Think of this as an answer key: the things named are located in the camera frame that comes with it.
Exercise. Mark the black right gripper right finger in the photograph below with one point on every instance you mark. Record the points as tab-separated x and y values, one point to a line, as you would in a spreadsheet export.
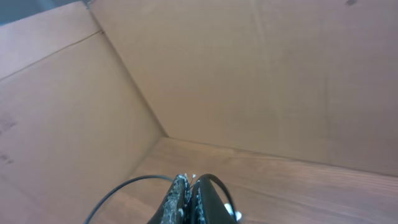
207	206

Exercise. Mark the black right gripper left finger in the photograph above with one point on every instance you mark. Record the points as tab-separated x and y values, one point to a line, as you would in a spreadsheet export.
173	209

